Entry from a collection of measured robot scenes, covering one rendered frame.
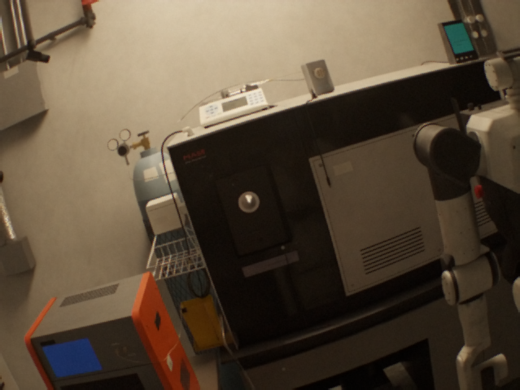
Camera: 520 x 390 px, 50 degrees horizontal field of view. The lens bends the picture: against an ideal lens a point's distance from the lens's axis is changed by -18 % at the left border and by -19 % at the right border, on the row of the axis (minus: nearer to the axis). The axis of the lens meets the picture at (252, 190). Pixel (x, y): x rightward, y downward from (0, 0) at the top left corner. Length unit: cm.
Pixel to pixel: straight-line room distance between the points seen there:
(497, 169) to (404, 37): 217
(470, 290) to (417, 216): 93
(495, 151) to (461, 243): 20
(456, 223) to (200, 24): 218
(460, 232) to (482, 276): 11
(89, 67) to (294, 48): 104
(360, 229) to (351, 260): 11
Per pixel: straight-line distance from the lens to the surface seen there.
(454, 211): 124
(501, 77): 125
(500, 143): 121
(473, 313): 132
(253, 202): 204
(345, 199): 208
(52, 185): 329
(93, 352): 158
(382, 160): 210
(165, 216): 236
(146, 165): 284
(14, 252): 330
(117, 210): 324
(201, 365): 221
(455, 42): 227
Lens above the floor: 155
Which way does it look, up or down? 9 degrees down
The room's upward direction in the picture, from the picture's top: 17 degrees counter-clockwise
